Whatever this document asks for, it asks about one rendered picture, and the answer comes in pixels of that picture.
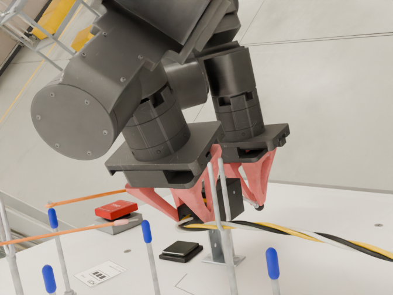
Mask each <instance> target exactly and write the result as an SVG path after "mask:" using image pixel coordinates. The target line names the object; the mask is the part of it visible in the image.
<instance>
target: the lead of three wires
mask: <svg viewBox="0 0 393 295"><path fill-rule="evenodd" d="M190 215H191V214H189V215H187V216H186V217H184V218H183V219H182V220H181V221H180V222H178V223H176V225H175V230H176V231H177V232H179V233H189V232H200V231H208V230H212V229H218V228H217V226H216V221H211V222H207V223H204V224H191V225H187V226H185V225H186V224H187V223H188V222H189V221H190V220H192V219H193V217H189V216H190ZM223 223H224V221H221V224H222V226H223V229H225V226H224V224H223Z"/></svg>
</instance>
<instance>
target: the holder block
mask: <svg viewBox="0 0 393 295"><path fill-rule="evenodd" d="M204 187H205V185H204V181H203V182H202V190H201V194H202V198H206V195H205V189H204ZM226 187H227V195H228V200H229V208H230V216H231V221H232V220H233V219H235V218H236V217H237V216H239V215H240V214H241V213H243V212H244V202H243V194H242V186H241V181H240V178H226ZM233 191H235V193H234V194H233ZM216 193H217V198H218V206H219V213H220V221H224V222H226V213H225V206H224V201H223V193H222V186H221V181H220V178H217V182H216Z"/></svg>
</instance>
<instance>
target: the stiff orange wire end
mask: <svg viewBox="0 0 393 295"><path fill-rule="evenodd" d="M124 192H127V191H126V189H125V188H124V189H120V190H115V191H109V192H105V193H100V194H94V195H89V196H85V197H80V198H74V199H70V200H65V201H59V202H52V203H51V204H50V205H49V204H46V205H45V207H46V208H51V207H55V206H59V205H64V204H69V203H75V202H79V201H84V200H90V199H93V198H99V197H104V196H108V195H113V194H119V193H124Z"/></svg>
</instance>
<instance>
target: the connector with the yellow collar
mask: <svg viewBox="0 0 393 295"><path fill-rule="evenodd" d="M177 211H178V217H179V221H181V220H182V219H183V218H184V217H186V216H187V215H189V214H191V215H190V216H189V217H193V219H192V220H190V221H189V222H188V223H187V224H186V225H185V226H187V225H191V224H204V222H203V221H202V220H201V219H200V218H199V217H198V216H197V215H196V214H195V213H194V212H193V211H192V210H191V209H190V208H189V207H188V206H187V205H186V204H185V203H183V204H182V205H180V206H179V207H177Z"/></svg>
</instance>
